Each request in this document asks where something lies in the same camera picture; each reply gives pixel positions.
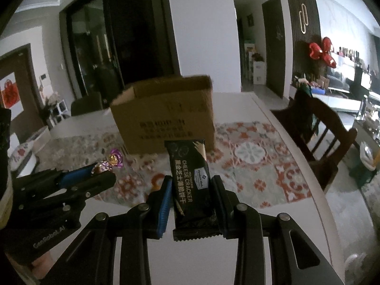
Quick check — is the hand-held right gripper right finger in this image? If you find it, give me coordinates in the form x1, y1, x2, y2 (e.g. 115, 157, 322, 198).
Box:
211, 175, 337, 285

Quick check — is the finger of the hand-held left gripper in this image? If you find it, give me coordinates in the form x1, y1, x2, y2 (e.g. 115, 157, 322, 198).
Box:
12, 165, 100, 191
16, 171, 117, 212

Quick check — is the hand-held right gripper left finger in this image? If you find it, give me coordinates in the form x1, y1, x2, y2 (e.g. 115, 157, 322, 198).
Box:
40, 175, 173, 285

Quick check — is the purple candy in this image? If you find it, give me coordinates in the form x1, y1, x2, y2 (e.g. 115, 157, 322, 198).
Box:
91, 150, 124, 174

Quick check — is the black cracker packet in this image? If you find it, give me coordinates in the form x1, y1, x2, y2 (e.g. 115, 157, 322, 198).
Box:
164, 138, 222, 242

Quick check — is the brown cardboard box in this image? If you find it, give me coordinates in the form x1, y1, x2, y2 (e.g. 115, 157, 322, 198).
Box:
109, 75, 216, 155

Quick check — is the person's left hand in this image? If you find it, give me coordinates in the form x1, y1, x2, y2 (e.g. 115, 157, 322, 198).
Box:
30, 251, 52, 278

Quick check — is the floral tissue box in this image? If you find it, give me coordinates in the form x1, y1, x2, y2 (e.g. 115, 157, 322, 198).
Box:
10, 142, 35, 168

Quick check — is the white cube shelf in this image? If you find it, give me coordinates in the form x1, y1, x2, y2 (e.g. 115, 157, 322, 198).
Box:
52, 101, 70, 124

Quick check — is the dark upholstered chair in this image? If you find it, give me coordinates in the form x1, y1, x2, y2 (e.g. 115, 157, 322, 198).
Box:
71, 91, 104, 117

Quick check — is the red and white door poster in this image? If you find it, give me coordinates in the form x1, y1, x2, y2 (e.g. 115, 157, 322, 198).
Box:
0, 72, 24, 114

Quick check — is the brown entrance door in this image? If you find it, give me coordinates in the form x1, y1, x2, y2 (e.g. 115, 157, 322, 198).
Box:
0, 43, 44, 132

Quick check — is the brown wooden chair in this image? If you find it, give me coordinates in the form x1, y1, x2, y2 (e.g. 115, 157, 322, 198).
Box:
270, 90, 358, 192

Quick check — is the white hallway box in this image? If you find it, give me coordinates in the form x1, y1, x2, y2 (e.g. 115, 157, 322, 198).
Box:
252, 61, 266, 85

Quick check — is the dark glass sliding door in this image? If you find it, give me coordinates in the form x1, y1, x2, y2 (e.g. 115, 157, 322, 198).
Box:
59, 0, 182, 102

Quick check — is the dark room door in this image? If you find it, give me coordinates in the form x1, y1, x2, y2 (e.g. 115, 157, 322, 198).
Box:
261, 0, 290, 97

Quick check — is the ceiling air vent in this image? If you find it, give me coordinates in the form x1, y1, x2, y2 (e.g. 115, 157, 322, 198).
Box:
15, 0, 61, 13

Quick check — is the red balloon dog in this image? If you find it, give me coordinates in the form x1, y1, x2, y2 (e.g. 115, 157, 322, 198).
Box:
308, 37, 338, 69

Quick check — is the shelf of figurines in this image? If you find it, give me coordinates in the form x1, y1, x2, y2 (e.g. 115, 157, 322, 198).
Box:
331, 46, 380, 75

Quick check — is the looped wall lamp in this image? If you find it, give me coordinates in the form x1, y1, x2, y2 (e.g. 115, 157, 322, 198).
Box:
298, 4, 310, 34

